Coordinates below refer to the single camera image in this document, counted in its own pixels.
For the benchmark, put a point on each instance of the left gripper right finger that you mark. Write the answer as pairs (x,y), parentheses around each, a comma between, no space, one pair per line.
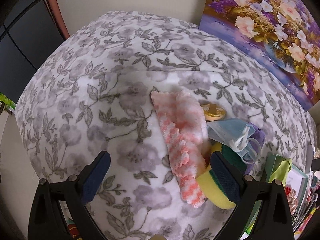
(273,220)

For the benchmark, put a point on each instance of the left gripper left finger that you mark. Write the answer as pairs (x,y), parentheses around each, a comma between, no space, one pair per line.
(59,209)

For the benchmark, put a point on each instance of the green microfibre cloth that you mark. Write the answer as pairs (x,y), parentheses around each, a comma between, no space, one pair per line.
(277,167)

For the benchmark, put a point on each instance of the pink floral scrunchie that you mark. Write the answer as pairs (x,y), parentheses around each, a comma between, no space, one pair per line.
(291,198)

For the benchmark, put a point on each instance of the teal white tray box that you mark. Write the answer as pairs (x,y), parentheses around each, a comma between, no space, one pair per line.
(298,180)

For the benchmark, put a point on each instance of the yellow green sponge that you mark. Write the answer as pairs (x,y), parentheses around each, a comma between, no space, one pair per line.
(217,187)

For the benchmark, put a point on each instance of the purple card box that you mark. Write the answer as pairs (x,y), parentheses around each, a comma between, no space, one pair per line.
(254,147)

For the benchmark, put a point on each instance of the grey floral blanket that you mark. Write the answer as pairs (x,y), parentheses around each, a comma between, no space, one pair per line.
(93,94)

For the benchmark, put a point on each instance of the pink white fluffy towel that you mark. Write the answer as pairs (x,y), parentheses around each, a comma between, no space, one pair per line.
(184,128)

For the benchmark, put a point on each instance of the dark cabinet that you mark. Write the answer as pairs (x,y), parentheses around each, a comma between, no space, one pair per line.
(29,34)

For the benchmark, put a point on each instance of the floral canvas painting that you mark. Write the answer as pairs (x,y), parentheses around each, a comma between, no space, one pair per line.
(281,35)

